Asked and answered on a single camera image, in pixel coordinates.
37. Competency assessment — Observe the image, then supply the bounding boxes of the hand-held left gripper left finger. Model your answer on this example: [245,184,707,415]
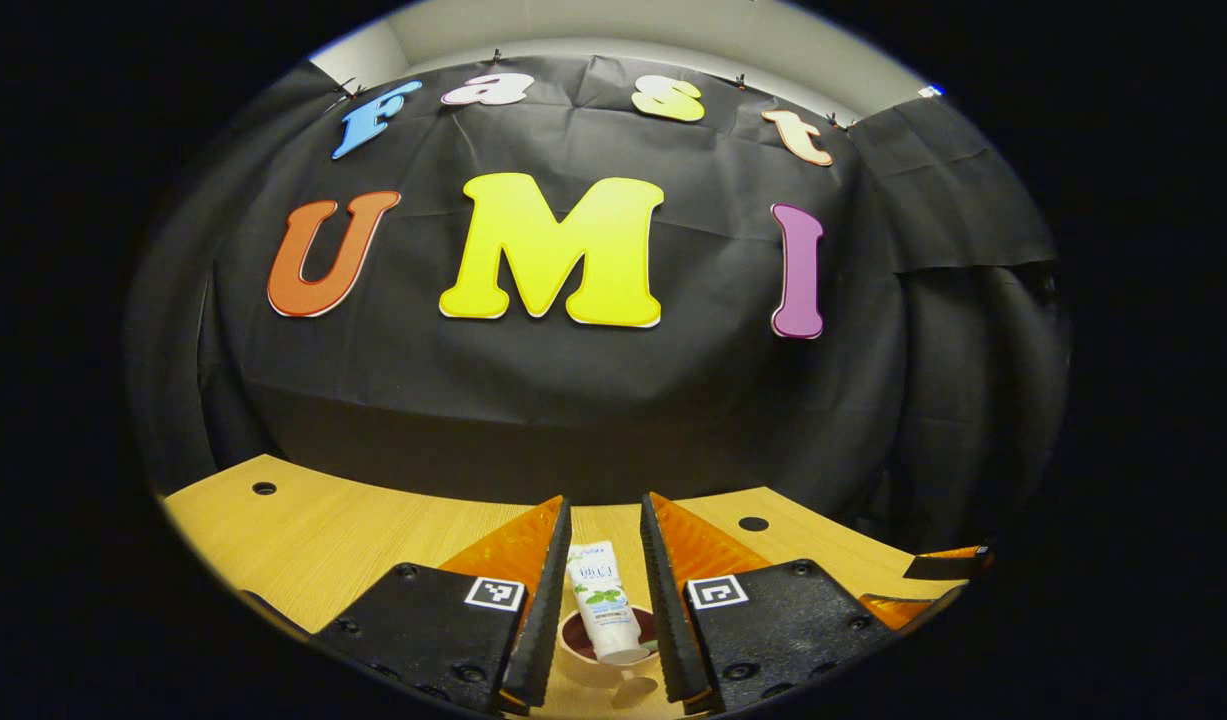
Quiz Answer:
[313,494,574,716]

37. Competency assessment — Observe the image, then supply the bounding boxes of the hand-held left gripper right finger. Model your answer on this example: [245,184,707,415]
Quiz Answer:
[640,491,899,716]

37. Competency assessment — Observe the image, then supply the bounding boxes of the white toothpaste tube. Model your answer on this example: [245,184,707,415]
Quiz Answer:
[566,541,650,666]

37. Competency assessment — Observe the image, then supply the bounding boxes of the beige cup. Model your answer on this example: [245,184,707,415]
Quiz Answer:
[557,605,666,713]

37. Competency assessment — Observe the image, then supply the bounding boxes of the wooden desktop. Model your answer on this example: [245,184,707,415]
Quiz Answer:
[161,453,974,720]

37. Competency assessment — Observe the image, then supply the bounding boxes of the black backdrop cloth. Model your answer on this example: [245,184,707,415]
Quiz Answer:
[123,55,1074,551]

